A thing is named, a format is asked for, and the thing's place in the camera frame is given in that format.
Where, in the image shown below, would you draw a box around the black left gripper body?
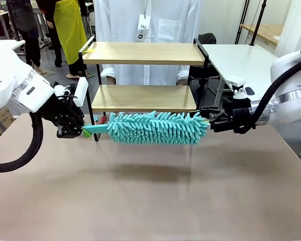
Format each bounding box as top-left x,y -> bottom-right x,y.
40,81 -> 85,129

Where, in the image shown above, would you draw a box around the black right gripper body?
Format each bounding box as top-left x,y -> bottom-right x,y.
222,96 -> 252,133

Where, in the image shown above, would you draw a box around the teal chenille duster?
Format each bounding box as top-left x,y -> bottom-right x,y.
81,110 -> 209,146

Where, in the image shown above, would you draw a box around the white side table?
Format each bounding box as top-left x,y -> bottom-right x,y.
200,44 -> 279,111

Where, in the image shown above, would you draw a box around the cardboard box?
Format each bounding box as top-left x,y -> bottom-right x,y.
0,105 -> 16,126

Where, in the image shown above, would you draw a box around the black office chair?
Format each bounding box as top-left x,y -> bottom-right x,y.
190,32 -> 225,87

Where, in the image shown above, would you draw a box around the wooden background desk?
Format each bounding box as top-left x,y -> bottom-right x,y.
239,24 -> 284,46

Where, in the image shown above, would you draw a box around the person in yellow apron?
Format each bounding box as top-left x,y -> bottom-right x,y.
36,0 -> 96,81

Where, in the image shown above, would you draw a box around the black stand pole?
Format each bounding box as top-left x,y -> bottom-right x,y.
249,0 -> 268,46

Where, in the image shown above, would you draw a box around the black tripod legs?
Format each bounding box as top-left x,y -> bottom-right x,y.
235,0 -> 250,45

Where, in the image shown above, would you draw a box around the person in white coat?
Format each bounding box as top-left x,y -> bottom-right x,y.
92,0 -> 203,86

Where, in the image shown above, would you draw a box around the white name badge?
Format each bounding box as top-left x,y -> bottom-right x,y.
135,14 -> 151,43

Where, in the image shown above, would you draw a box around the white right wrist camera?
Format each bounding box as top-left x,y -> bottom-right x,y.
226,76 -> 253,100

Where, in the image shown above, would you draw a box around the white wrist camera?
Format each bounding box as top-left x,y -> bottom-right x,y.
226,76 -> 253,100
54,76 -> 89,107

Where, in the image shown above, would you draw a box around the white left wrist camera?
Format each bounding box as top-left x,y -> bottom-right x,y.
54,76 -> 89,107

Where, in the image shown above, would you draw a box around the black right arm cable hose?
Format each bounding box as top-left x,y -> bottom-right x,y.
232,61 -> 301,134

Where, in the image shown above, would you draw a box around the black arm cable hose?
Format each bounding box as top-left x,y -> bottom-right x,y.
0,111 -> 45,173
232,61 -> 301,134

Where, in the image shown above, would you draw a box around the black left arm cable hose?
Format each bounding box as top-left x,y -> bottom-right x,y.
0,111 -> 45,173

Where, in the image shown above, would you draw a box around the two-tier wooden shelf black frame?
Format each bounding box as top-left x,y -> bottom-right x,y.
78,36 -> 209,143

